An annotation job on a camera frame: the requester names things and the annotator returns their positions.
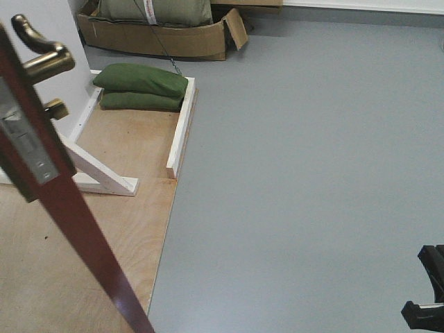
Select lower green sandbag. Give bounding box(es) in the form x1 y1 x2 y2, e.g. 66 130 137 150
100 92 183 112

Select brass door handle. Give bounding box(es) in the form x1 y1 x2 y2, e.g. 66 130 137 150
11 14 76 85

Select olive green sack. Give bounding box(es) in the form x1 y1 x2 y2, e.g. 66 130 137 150
96 0 213 28

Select cardboard box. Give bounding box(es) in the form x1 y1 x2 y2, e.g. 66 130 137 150
77 1 248 60

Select metal door latch plate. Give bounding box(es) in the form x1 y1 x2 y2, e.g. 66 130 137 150
1 79 60 203

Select brass lock knob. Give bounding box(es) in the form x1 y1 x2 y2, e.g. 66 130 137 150
43 98 69 120

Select thin dark cable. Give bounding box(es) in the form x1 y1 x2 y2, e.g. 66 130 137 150
130 0 184 76

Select brown wooden door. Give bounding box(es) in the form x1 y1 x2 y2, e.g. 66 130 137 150
0 23 155 333

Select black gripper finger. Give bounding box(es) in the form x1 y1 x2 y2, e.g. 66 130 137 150
418 245 443 302
401 301 443 330

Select plywood base platform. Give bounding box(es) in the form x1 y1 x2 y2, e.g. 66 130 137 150
1 108 179 332

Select far white wooden edge strip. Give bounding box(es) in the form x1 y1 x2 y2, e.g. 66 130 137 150
166 77 196 179

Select white wooden door frame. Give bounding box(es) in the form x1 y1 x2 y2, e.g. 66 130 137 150
1 14 139 202

